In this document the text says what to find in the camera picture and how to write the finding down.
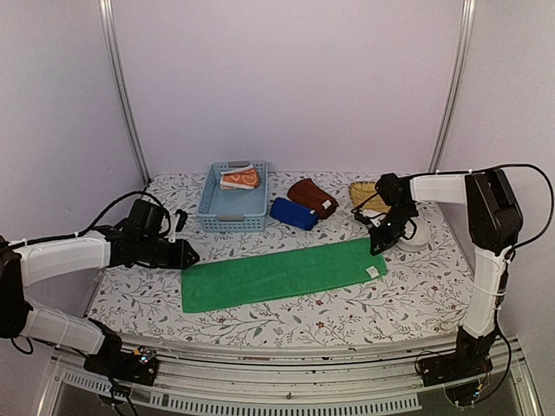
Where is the yellow woven bamboo tray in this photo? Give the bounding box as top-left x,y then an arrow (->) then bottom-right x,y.
348,181 -> 390,213

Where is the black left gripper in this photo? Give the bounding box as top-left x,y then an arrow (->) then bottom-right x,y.
140,235 -> 201,270

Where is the orange bunny pattern towel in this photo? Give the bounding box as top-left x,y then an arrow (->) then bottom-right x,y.
219,164 -> 260,191

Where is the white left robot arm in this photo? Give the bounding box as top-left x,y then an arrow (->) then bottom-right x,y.
1,199 -> 199,376

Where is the aluminium front rail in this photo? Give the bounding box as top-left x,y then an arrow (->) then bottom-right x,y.
36,335 -> 547,415

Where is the light blue plastic basket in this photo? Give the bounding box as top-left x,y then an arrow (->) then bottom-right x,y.
197,160 -> 268,232

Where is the left aluminium frame post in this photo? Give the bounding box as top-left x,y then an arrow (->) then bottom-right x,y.
98,0 -> 152,185

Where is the brown rolled towel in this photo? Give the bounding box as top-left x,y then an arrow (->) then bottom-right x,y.
287,179 -> 339,220

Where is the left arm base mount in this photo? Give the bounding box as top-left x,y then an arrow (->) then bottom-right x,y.
83,333 -> 160,387

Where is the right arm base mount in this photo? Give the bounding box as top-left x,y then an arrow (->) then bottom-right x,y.
415,340 -> 493,387

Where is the green towel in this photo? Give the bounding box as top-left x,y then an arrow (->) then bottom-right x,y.
181,238 -> 387,314

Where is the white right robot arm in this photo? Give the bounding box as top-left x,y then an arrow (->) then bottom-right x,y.
369,168 -> 523,378

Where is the aluminium frame post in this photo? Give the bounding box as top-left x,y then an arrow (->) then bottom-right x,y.
428,0 -> 476,172
98,0 -> 152,185

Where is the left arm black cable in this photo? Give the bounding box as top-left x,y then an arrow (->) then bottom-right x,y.
0,191 -> 170,257

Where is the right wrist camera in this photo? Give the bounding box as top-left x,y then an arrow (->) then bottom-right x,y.
354,209 -> 386,228

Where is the blue rolled towel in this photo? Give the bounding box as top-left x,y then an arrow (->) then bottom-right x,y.
270,198 -> 318,231

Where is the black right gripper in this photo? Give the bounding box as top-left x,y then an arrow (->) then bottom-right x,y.
370,205 -> 418,255

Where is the right aluminium frame post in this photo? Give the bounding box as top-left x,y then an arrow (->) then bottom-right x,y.
428,0 -> 476,172

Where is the white bowl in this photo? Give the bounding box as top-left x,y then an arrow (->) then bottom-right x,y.
397,218 -> 431,252

